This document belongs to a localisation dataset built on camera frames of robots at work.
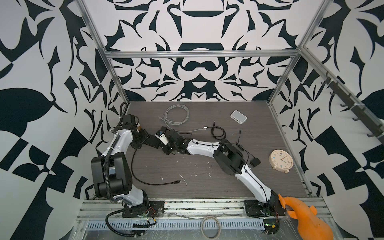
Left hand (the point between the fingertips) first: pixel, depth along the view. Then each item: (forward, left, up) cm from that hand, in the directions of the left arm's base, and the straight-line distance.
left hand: (145, 137), depth 89 cm
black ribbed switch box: (-2, -4, -1) cm, 5 cm away
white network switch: (+19, -62, -7) cm, 65 cm away
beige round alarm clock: (-13, -79, -7) cm, 81 cm away
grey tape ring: (-46, -31, -8) cm, 56 cm away
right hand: (0, -8, -8) cm, 11 cm away
